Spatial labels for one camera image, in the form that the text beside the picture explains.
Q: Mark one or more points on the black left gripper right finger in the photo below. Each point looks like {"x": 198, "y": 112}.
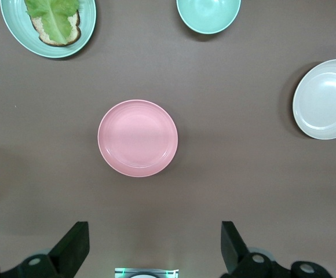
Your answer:
{"x": 234, "y": 252}

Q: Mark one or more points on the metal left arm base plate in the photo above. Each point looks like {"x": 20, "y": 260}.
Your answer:
{"x": 121, "y": 272}

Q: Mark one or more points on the green plate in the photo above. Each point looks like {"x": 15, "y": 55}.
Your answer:
{"x": 84, "y": 29}

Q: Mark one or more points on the toasted bread slice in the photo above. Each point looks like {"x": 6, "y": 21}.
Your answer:
{"x": 40, "y": 30}

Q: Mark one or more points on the beige plate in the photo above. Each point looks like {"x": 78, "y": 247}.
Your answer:
{"x": 324, "y": 98}

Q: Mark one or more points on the pink plate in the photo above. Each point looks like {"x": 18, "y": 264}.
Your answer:
{"x": 137, "y": 137}

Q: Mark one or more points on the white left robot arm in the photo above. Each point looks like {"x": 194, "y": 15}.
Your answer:
{"x": 143, "y": 276}

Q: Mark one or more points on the green bowl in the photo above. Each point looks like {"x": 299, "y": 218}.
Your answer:
{"x": 208, "y": 14}

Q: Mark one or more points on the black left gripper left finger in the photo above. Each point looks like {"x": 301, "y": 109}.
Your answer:
{"x": 69, "y": 249}

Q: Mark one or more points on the green lettuce leaf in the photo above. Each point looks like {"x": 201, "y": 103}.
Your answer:
{"x": 55, "y": 20}

